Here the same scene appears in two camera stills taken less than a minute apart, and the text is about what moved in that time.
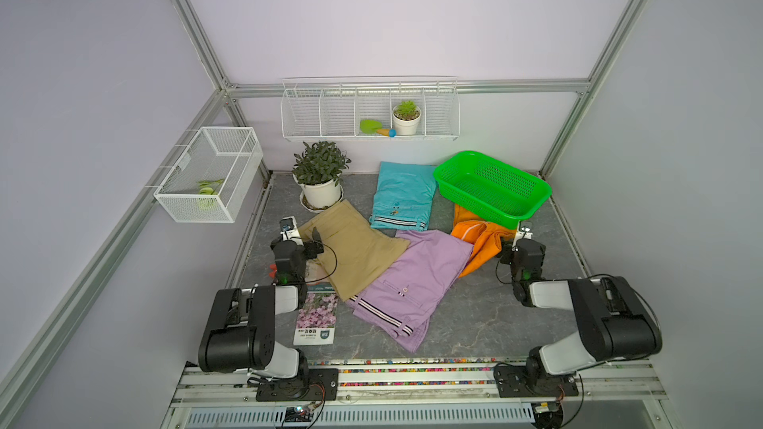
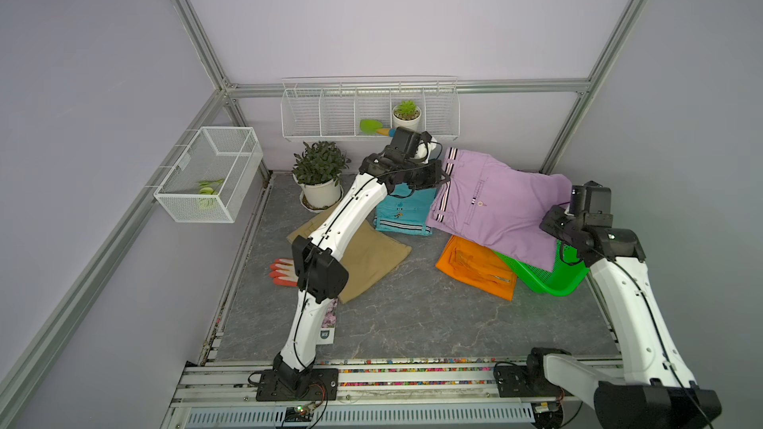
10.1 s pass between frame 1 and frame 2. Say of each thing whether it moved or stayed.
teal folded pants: stayed
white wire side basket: stayed
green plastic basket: moved
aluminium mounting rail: stayed
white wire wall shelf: stayed
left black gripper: moved
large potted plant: stayed
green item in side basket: stayed
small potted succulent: stayed
